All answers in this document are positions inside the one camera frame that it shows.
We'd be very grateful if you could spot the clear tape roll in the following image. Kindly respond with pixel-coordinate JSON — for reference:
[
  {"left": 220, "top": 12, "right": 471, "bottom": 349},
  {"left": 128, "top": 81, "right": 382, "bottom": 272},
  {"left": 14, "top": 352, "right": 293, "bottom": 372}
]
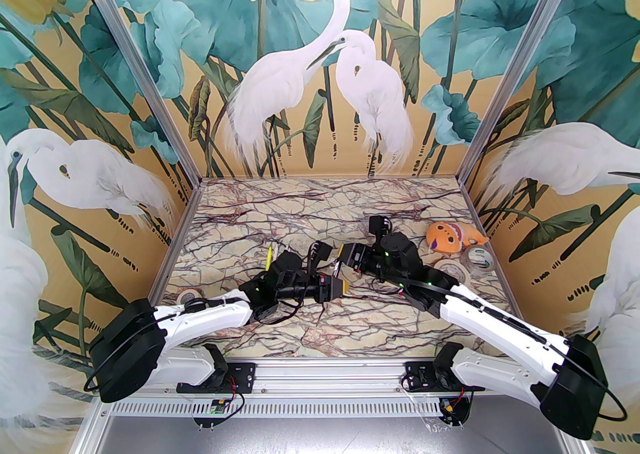
[{"left": 460, "top": 244, "right": 497, "bottom": 274}]

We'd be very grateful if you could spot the aluminium table rail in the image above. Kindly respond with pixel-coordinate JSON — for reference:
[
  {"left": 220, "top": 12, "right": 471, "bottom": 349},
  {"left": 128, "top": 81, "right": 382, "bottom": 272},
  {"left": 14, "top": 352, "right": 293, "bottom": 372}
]
[{"left": 97, "top": 361, "right": 563, "bottom": 396}]

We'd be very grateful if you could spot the orange fish toy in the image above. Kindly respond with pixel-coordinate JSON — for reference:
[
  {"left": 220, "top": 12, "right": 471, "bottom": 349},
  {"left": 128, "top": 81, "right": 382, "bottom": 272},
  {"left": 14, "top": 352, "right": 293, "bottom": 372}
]
[{"left": 426, "top": 221, "right": 489, "bottom": 254}]

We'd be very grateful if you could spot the perforated metal strip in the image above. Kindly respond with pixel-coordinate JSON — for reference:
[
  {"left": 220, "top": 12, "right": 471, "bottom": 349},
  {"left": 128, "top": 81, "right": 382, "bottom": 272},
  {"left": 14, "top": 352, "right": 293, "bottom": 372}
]
[{"left": 100, "top": 394, "right": 571, "bottom": 417}]

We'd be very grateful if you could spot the aluminium frame post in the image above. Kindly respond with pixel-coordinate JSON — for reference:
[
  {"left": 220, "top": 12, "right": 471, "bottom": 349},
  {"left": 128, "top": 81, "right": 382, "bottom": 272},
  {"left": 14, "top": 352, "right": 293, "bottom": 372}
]
[
  {"left": 459, "top": 0, "right": 596, "bottom": 187},
  {"left": 64, "top": 0, "right": 203, "bottom": 180}
]

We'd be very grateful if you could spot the beige masking tape roll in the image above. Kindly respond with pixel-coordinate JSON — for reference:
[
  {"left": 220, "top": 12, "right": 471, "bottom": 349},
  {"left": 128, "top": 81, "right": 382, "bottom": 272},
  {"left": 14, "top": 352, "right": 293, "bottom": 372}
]
[{"left": 433, "top": 259, "right": 469, "bottom": 286}]

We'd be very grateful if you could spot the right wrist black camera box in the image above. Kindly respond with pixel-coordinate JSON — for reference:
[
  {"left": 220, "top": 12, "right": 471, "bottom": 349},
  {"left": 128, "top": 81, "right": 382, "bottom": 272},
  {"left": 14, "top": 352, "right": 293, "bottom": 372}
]
[{"left": 370, "top": 215, "right": 394, "bottom": 242}]

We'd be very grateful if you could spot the grey metal sheet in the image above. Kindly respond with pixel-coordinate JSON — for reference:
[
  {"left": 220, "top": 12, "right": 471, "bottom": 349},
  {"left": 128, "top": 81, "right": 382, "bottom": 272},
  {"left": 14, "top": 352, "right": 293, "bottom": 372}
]
[{"left": 102, "top": 417, "right": 571, "bottom": 454}]

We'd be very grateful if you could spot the black mounting bracket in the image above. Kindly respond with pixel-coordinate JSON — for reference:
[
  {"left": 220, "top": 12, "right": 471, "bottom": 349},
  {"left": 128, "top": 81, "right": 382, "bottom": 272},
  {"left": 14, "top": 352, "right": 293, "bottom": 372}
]
[
  {"left": 192, "top": 396, "right": 232, "bottom": 430},
  {"left": 436, "top": 394, "right": 473, "bottom": 426}
]

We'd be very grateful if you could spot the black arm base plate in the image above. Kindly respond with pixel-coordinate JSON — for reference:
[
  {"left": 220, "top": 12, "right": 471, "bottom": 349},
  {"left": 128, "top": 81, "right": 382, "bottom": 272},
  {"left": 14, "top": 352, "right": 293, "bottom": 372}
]
[
  {"left": 177, "top": 361, "right": 257, "bottom": 392},
  {"left": 404, "top": 361, "right": 486, "bottom": 392}
]

